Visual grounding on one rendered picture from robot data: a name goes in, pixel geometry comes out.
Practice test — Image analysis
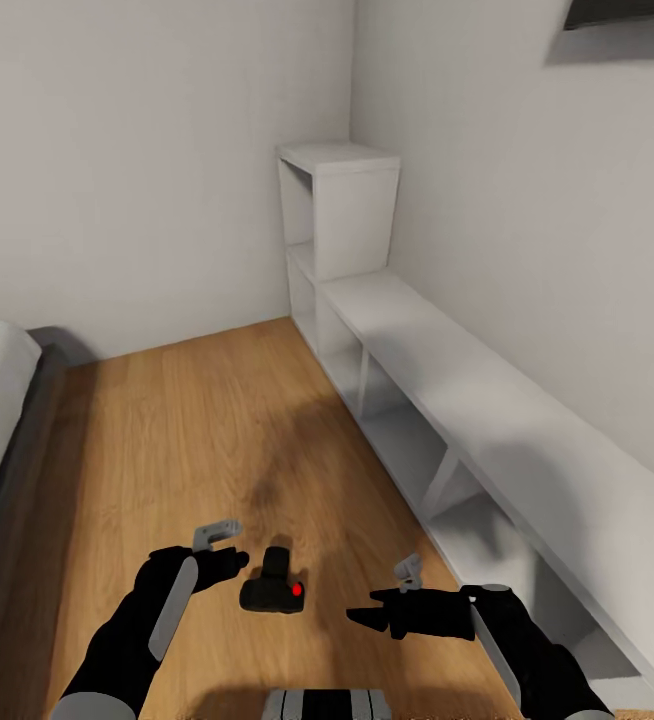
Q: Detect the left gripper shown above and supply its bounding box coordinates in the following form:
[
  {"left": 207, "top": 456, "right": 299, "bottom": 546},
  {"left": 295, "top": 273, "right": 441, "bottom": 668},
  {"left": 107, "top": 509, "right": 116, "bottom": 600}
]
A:
[{"left": 198, "top": 547, "right": 250, "bottom": 591}]

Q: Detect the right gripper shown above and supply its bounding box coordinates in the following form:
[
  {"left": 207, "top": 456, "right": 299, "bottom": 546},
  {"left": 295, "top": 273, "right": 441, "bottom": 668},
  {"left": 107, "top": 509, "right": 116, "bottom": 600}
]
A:
[{"left": 346, "top": 587, "right": 446, "bottom": 640}]

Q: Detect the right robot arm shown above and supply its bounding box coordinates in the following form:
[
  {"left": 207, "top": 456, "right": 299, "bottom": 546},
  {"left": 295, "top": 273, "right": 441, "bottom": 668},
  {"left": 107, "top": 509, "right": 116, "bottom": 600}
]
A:
[{"left": 346, "top": 553, "right": 616, "bottom": 720}]

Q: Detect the robot trunk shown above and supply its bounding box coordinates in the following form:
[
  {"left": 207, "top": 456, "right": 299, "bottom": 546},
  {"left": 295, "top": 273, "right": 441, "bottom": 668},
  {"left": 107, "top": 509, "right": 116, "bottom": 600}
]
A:
[{"left": 262, "top": 690, "right": 393, "bottom": 720}]

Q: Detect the digital camera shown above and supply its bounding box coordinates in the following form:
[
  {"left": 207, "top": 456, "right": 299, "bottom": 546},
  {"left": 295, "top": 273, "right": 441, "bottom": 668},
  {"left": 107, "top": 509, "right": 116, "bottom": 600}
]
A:
[{"left": 239, "top": 547, "right": 305, "bottom": 614}]

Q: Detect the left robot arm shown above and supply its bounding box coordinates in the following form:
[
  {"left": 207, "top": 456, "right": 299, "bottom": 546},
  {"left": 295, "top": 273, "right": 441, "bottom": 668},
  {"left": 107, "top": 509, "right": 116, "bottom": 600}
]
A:
[{"left": 47, "top": 519, "right": 250, "bottom": 720}]

